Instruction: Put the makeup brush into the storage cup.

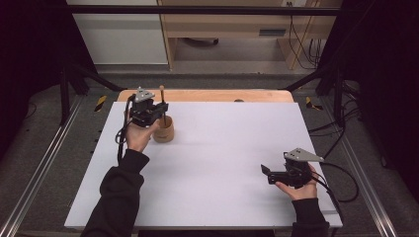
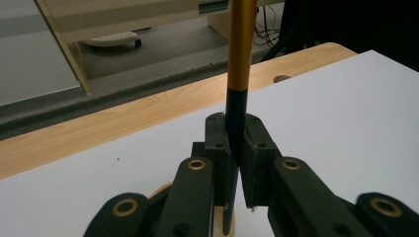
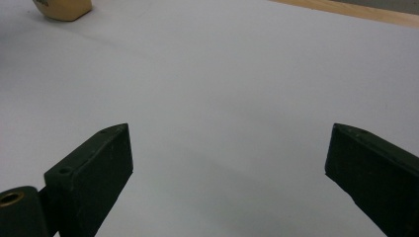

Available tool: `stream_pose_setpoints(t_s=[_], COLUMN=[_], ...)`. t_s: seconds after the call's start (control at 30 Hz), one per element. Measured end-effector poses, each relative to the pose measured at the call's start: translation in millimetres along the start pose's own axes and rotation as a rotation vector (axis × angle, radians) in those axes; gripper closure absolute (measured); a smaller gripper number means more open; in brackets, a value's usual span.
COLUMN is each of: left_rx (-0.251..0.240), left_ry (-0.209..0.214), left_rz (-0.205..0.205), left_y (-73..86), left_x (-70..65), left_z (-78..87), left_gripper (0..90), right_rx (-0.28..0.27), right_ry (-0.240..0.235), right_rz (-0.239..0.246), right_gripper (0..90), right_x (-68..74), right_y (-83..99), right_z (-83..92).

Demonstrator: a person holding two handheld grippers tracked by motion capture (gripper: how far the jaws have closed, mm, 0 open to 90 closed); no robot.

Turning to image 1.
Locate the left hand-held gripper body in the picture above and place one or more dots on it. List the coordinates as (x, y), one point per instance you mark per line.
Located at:
(142, 110)

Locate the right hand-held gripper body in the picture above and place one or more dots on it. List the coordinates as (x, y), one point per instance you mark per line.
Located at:
(296, 171)

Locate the wooden cup with animal figure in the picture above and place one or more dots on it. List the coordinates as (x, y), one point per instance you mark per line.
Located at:
(164, 131)

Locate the person's right hand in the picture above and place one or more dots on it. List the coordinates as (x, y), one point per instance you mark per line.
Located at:
(301, 192)

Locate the person's left hand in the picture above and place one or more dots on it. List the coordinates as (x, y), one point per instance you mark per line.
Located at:
(138, 136)

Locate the yellow black tape piece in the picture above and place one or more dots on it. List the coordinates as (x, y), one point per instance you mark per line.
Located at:
(100, 103)
(311, 103)

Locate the light wooden table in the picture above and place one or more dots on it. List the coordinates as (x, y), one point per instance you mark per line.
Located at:
(204, 95)

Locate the white board sheet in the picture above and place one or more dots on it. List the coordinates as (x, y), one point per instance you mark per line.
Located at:
(210, 184)

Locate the white cabinet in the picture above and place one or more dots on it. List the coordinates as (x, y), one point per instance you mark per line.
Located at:
(122, 39)

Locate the black metal stand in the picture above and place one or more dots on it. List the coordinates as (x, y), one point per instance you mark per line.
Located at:
(336, 95)
(66, 95)

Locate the light wooden desk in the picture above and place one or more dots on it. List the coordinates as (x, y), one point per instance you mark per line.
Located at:
(227, 24)

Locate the black curtain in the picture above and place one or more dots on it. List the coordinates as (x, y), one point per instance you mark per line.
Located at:
(29, 49)
(385, 82)

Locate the aluminium floor rail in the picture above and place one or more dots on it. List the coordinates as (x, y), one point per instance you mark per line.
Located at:
(362, 177)
(42, 158)

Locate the black horizontal frame bar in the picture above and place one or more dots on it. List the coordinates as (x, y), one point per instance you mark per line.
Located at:
(197, 10)

